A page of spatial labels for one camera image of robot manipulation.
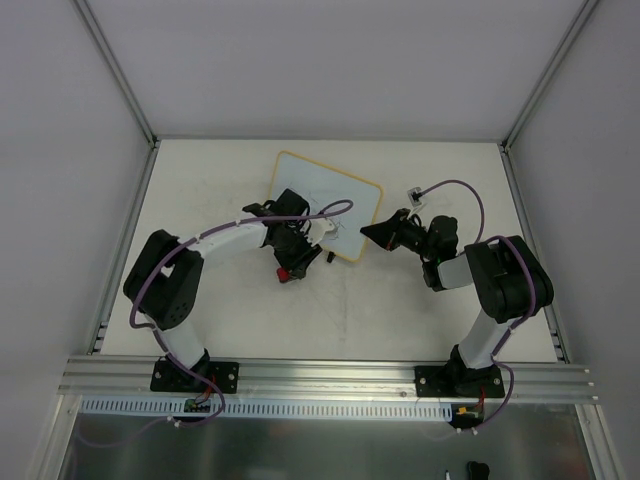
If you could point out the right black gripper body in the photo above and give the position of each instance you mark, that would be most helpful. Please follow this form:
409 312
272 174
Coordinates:
393 231

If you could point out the red black whiteboard eraser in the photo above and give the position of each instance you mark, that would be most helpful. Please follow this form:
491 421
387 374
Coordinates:
283 275

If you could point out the white slotted cable duct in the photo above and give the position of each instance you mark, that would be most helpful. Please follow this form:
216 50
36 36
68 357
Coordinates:
237 407

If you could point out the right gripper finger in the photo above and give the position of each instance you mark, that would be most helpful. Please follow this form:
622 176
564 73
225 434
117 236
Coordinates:
394 222
385 240

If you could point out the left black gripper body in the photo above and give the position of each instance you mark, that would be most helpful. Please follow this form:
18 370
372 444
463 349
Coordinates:
302 258

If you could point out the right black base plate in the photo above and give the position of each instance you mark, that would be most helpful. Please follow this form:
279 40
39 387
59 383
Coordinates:
439 381

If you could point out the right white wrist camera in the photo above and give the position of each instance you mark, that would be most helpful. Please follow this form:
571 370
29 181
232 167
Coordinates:
415 197

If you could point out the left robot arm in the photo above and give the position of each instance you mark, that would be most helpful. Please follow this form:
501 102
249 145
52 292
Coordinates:
164 281

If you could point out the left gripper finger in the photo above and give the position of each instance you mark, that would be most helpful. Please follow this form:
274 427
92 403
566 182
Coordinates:
304 260
295 270

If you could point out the aluminium mounting rail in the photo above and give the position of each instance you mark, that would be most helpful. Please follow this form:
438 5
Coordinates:
553 383

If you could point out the black object bottom edge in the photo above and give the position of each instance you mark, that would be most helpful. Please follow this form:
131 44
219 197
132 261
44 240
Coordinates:
478 471

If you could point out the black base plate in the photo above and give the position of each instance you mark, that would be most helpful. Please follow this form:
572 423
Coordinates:
168 378
439 381

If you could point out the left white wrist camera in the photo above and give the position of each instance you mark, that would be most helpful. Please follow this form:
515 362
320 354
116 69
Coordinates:
319 230

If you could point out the yellow framed whiteboard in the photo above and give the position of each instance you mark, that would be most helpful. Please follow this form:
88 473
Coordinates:
320 184

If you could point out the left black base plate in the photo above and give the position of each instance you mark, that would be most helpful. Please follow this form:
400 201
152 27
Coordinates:
168 378

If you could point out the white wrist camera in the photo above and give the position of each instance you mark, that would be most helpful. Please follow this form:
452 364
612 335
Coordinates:
415 197
319 230

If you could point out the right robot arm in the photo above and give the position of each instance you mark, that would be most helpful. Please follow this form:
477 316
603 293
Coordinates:
509 282

